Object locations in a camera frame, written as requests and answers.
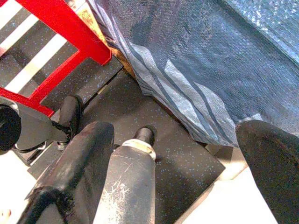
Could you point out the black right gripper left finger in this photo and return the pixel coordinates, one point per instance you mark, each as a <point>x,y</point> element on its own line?
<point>79,161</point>

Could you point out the blue striped cloth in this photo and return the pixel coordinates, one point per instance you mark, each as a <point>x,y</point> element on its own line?
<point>198,58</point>

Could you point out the wooden table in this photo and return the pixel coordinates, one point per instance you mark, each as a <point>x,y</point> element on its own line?
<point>93,22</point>

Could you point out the robot left leg dark grey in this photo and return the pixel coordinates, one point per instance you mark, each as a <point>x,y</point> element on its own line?
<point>35,127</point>

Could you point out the robot right leg scratched grey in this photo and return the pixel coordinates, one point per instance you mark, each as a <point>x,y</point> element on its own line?
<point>130,184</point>

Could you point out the black speckled rubber mat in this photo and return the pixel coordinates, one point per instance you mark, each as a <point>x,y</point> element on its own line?
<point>182,170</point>
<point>88,77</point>

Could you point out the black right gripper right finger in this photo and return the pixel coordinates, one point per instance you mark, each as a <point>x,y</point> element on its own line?
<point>271,168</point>

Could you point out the red metal frame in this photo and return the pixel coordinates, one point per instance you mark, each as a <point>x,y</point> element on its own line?
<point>67,28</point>

